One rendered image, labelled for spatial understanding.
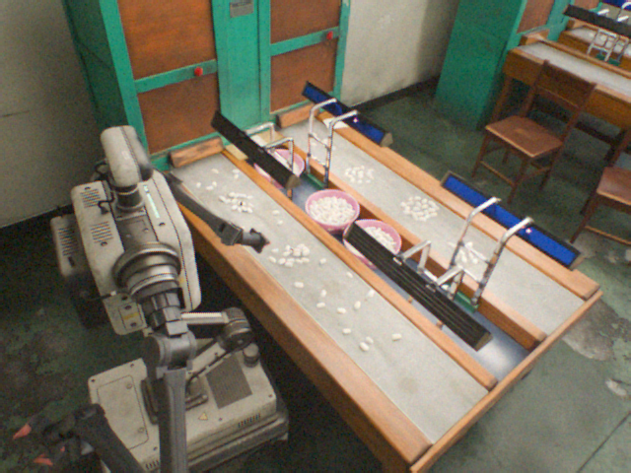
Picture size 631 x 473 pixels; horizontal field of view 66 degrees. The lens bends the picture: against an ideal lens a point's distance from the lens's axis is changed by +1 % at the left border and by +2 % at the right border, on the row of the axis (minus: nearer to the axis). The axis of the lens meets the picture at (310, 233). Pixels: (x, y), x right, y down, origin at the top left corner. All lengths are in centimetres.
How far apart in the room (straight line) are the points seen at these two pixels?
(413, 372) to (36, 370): 193
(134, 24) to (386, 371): 173
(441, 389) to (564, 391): 125
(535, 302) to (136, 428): 168
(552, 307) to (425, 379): 69
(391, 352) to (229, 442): 75
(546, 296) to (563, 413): 82
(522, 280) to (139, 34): 196
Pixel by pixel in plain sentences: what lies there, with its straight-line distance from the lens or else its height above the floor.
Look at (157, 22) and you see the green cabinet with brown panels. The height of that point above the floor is 149.
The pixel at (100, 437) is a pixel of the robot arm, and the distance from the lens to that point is 150.
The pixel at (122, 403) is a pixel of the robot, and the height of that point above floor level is 47.
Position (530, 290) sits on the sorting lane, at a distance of 231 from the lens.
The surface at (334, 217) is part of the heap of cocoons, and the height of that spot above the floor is 74.
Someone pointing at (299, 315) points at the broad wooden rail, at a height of 76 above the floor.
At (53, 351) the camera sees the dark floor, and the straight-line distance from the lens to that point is 299.
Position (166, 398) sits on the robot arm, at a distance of 122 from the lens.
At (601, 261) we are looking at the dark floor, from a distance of 385.
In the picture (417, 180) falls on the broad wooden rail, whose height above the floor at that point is 76.
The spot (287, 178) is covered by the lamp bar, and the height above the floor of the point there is 108.
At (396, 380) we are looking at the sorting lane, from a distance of 185.
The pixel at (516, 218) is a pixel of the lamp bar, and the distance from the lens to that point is 205.
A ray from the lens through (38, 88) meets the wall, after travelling 323.
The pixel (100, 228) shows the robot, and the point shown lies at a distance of 133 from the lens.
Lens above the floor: 231
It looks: 44 degrees down
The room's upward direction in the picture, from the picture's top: 4 degrees clockwise
